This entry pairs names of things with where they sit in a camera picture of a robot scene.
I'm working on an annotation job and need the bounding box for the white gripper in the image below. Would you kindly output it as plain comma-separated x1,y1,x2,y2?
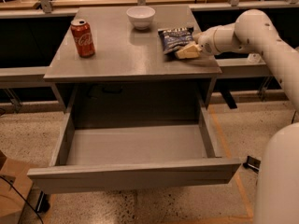
175,26,221,60

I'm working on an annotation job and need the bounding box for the blue chip bag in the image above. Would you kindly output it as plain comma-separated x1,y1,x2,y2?
158,27,193,54

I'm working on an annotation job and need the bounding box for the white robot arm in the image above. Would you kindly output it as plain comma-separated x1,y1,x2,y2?
176,9,299,224

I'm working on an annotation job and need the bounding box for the open grey top drawer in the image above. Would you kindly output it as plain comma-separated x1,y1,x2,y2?
27,83,243,195

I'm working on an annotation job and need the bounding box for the white ceramic bowl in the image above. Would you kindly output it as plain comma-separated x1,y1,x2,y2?
126,6,155,30

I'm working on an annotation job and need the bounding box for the small clear bottle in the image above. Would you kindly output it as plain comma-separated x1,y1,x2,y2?
248,53,262,63

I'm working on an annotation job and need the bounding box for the grey cabinet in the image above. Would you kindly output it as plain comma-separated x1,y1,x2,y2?
43,5,222,114

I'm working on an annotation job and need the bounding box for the red cola can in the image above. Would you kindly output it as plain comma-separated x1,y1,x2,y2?
70,19,95,58

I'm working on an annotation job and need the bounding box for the cardboard box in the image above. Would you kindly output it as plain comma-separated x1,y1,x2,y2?
0,151,33,224

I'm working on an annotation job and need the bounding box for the grey metal rail shelf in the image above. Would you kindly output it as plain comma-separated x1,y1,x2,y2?
0,58,271,89

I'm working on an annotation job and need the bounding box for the black cable at box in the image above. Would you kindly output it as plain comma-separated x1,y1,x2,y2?
0,175,45,224

